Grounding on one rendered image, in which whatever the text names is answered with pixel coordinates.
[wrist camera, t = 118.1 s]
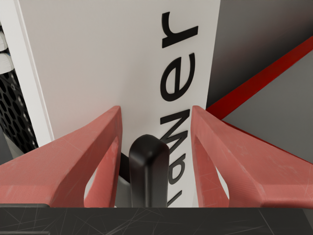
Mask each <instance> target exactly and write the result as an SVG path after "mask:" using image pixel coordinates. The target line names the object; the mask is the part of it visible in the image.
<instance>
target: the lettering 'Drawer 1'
mask: <svg viewBox="0 0 313 235"><path fill-rule="evenodd" d="M169 15H170V12H166V13H163V14H162V27H163V31H164V33H165V34H166V35H167V36H168V37H166V38H163V39H162V48H165V47H168V46H170V45H173V44H175V43H178V42H180V41H183V40H185V39H188V38H190V37H193V36H195V35H197V34H198V26H195V27H193V28H190V29H187V30H185V31H182V32H179V33H173V32H171V30H170V28H169ZM181 58H182V57H179V58H177V59H175V60H173V61H172V62H171V63H170V64H169V65H168V66H167V68H166V69H165V71H164V73H163V75H162V79H161V84H160V92H161V96H162V98H163V99H164V100H165V101H168V102H171V101H175V100H177V99H179V98H180V97H181V96H182V95H183V94H184V93H185V92H186V91H187V90H188V88H189V86H190V84H191V82H192V80H193V77H194V72H195V54H194V53H192V54H189V58H190V74H189V78H188V80H187V82H186V84H185V85H184V87H183V88H182V89H180V90H179V85H180V72H181ZM174 68H176V75H175V92H174V93H173V94H169V93H168V92H167V90H166V81H167V78H168V75H169V74H170V72H171V71H172V70H173V69H174ZM189 116H190V109H188V110H185V111H181V112H178V113H175V114H171V115H168V116H165V117H161V118H160V124H165V123H168V122H171V121H174V120H177V119H180V118H181V119H180V120H179V121H178V122H177V123H176V124H175V125H174V126H173V127H172V128H171V129H170V130H169V131H168V132H167V133H166V134H165V135H164V136H163V137H162V138H161V139H160V140H161V141H163V142H164V143H165V144H168V143H170V142H173V141H175V140H177V139H179V140H178V141H177V142H176V143H175V144H174V145H173V146H172V147H171V148H170V154H171V153H172V152H173V151H174V150H175V149H176V148H177V147H178V146H179V145H180V144H181V143H182V142H183V141H184V140H185V139H186V138H187V137H188V131H184V132H182V133H179V134H177V135H174V136H172V137H169V136H170V135H171V134H172V133H173V132H174V131H175V130H176V129H177V128H178V127H179V126H180V125H181V124H182V123H183V122H184V121H185V120H186V119H187V118H188V117H189ZM185 156H186V153H185V154H184V155H182V156H181V157H180V158H179V159H177V160H176V161H175V162H173V163H172V164H171V165H170V166H169V183H170V184H171V185H173V184H175V183H176V182H178V181H179V180H180V178H181V177H182V175H183V173H184V170H185V163H184V162H183V160H184V159H185ZM177 165H181V172H180V174H179V175H178V176H177V177H176V178H175V179H173V177H172V173H173V168H174V167H175V166H177ZM181 194H182V190H181V191H180V192H179V193H178V194H177V195H176V196H174V197H173V198H172V199H171V200H170V201H169V202H168V203H167V207H168V206H169V205H170V204H171V203H173V202H174V201H175V200H176V199H177V198H178V197H179V196H180V195H181Z"/></svg>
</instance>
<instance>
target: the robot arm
mask: <svg viewBox="0 0 313 235"><path fill-rule="evenodd" d="M121 148H122V114H121V107H120V106H113V107H112V108H111V109H109V110H108V111H106V112H105V113H103V114H102V115H100V116H99V117H97V118H96V119H94V120H93V121H92V122H90V123H89V124H87V125H85V126H84V127H82V128H80V129H78V130H75V131H73V132H71V133H69V134H67V135H65V136H62V137H60V138H58V139H56V140H54V141H52V142H49V143H47V144H45V145H43V146H41V147H39V148H36V149H34V150H32V151H30V152H28V153H26V154H23V155H21V156H19V157H17V158H15V159H13V160H11V161H9V162H7V163H4V164H2V165H0V235H313V165H312V164H310V163H308V162H306V161H304V160H302V159H299V158H297V157H295V156H293V155H291V154H288V153H286V152H285V151H282V150H280V149H278V148H276V147H274V146H272V145H269V144H267V143H265V142H263V141H261V140H258V139H256V138H254V137H252V136H250V135H247V134H245V133H243V132H241V131H239V130H237V129H234V128H232V127H230V126H228V125H227V124H225V123H224V122H222V121H221V120H219V119H218V118H216V117H215V116H213V115H212V114H210V113H209V112H207V111H206V110H205V109H203V108H202V107H200V106H198V105H194V106H193V107H192V113H191V148H192V161H193V169H194V176H195V183H196V190H197V199H198V206H199V207H114V206H115V200H116V190H117V183H118V176H119V169H120V161H121ZM216 168H217V170H218V171H219V173H220V174H221V176H222V178H223V179H224V181H225V183H226V184H227V187H228V192H229V199H228V197H227V195H226V193H225V191H224V189H223V187H222V184H221V182H220V179H219V177H218V173H217V170H216ZM96 169H97V170H96ZM95 170H96V173H95V177H94V180H93V182H92V185H91V187H90V189H89V191H88V193H87V195H86V197H85V199H84V194H85V188H86V185H87V183H88V182H89V180H90V178H91V177H92V175H93V173H94V172H95Z"/></svg>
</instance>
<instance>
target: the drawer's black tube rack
mask: <svg viewBox="0 0 313 235"><path fill-rule="evenodd" d="M15 89H16V88H15V86H14V85H13V84H12V80H11V77H10V74H9V72H6V73H3V74H0V126H1V128H2V131H3V132H4V133H5V134H6V135H7V137H8V138H9V139H10V140H11V141H12V142H13V143H14V144H15V145H16V146H17V147H18V148H19V149H20V150H21V151H22V152H23V153H24V154H26V153H28V152H30V151H32V150H34V149H33V146H32V143H31V139H30V136H29V134H28V131H27V127H26V124H25V121H24V118H23V115H22V112H21V109H20V105H19V102H18V99H17V96H16V93H15ZM16 90H17V91H19V90H18V89H16ZM19 92H20V91H19ZM20 93H21V92H20ZM21 94H22V93H21Z"/></svg>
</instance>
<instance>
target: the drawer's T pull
mask: <svg viewBox="0 0 313 235"><path fill-rule="evenodd" d="M169 163H170V150H169V147H168V146H167V145H166V144H165V143H164V142H163V141H161V140H160V139H158V138H156V137H155V136H153V135H149V134H145V135H142V136H140V137H138V138H137V139H136V140H135V141H134V142H133V144H132V145H131V147H130V150H129V157H127V156H126V155H124V154H123V153H121V161H120V169H119V176H118V183H117V190H116V200H115V206H116V207H167V197H168V180H169Z"/></svg>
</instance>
